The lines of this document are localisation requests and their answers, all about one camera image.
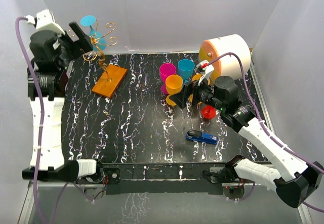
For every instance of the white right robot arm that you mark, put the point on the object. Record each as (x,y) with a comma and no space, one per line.
(292,178)

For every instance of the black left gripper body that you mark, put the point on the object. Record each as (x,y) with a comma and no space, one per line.
(71,49)

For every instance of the aluminium frame rail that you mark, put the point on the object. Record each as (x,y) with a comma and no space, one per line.
(138,139)

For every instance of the orange-yellow wine glass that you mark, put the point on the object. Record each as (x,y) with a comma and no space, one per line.
(174,85)

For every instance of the blue black stapler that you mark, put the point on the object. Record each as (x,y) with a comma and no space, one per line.
(199,136)

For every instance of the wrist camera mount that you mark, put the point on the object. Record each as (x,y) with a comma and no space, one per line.
(44,20)
(206,69)

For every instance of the yellow wine glass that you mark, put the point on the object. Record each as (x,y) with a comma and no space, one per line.
(194,78)

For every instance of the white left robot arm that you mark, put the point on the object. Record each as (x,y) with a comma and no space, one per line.
(47,79)

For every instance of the blue wine glass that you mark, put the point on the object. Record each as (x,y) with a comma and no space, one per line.
(92,23)
(185,68)

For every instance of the red wine glass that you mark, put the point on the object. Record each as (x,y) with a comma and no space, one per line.
(208,112)

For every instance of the wooden rack base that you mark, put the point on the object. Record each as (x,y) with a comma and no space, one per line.
(109,82)

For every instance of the pink wine glass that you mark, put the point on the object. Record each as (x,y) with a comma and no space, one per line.
(166,70)

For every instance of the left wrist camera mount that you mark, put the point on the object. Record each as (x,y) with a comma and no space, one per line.
(44,20)

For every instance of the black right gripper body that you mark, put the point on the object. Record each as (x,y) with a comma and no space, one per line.
(205,94)

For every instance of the gold wire wine glass rack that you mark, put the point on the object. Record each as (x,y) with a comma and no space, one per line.
(100,55)

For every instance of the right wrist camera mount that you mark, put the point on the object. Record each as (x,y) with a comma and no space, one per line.
(206,69)

